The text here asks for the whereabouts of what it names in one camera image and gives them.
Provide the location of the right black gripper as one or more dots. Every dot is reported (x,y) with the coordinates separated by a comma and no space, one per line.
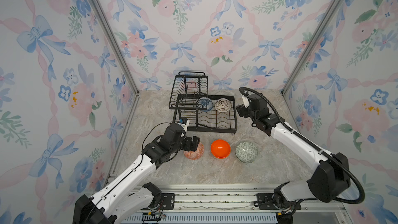
(244,110)

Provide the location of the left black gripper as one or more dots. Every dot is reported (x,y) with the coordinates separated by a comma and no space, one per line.
(190,143)

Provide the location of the white brown lattice bowl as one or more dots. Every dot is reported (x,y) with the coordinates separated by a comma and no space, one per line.
(223,105)

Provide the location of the blue floral bowl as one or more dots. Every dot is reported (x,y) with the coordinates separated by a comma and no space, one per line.
(204,104)

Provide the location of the green patterned bowl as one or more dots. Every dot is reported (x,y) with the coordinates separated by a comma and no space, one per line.
(246,152)

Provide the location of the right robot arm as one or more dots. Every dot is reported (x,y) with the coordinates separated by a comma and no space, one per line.
(329,176)

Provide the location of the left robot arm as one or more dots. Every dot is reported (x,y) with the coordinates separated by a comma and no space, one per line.
(116,202)

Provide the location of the pink patterned bowl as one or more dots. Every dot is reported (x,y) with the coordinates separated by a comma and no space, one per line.
(195,155)

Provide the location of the orange plastic bowl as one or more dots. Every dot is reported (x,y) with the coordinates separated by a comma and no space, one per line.
(220,149)

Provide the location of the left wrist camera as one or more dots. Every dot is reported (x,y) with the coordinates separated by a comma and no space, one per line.
(184,122)

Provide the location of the black wire dish rack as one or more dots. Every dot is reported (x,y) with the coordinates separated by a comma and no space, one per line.
(206,112)

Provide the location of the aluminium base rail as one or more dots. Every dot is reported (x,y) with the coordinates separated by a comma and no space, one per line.
(234,204)

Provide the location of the right aluminium corner post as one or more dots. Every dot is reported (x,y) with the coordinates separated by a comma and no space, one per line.
(331,10)

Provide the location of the aluminium corner post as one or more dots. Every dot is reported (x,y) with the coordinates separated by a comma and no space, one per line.
(105,25)
(331,10)

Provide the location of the left aluminium corner post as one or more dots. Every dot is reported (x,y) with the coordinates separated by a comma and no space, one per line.
(105,25)

